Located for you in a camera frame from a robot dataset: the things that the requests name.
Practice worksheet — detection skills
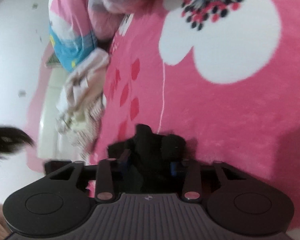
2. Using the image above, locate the black t-shirt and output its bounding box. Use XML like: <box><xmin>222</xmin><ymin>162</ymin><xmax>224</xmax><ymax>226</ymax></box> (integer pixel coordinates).
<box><xmin>107</xmin><ymin>124</ymin><xmax>190</xmax><ymax>194</ymax></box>

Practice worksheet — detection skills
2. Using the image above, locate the white shirt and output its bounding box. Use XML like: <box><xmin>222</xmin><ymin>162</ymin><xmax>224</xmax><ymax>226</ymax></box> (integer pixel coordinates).
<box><xmin>56</xmin><ymin>48</ymin><xmax>110</xmax><ymax>133</ymax></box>

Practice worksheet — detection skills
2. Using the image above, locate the beige houndstooth garment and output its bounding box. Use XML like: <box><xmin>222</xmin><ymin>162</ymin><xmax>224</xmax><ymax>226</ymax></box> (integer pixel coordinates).
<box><xmin>68</xmin><ymin>93</ymin><xmax>104</xmax><ymax>160</ymax></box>

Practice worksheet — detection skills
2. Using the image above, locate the pink white headboard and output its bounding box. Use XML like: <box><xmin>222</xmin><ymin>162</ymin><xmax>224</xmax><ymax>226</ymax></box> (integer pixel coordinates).
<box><xmin>25</xmin><ymin>43</ymin><xmax>68</xmax><ymax>172</ymax></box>

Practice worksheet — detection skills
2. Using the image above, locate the operator's head dark hair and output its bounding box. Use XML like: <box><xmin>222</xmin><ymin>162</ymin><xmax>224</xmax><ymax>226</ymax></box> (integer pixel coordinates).
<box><xmin>0</xmin><ymin>126</ymin><xmax>34</xmax><ymax>159</ymax></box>

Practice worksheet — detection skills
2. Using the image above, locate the pink floral bed blanket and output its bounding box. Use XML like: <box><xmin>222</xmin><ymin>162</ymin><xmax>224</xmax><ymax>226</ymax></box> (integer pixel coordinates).
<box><xmin>25</xmin><ymin>0</ymin><xmax>300</xmax><ymax>238</ymax></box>

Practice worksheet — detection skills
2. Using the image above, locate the dark floral pillow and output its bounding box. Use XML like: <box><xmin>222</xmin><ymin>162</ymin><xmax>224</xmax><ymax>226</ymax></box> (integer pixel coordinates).
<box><xmin>45</xmin><ymin>53</ymin><xmax>62</xmax><ymax>69</ymax></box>

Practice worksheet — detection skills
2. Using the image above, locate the blue patterned quilt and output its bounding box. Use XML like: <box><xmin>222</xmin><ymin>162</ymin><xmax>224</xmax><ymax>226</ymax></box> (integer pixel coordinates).
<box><xmin>49</xmin><ymin>26</ymin><xmax>97</xmax><ymax>72</ymax></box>

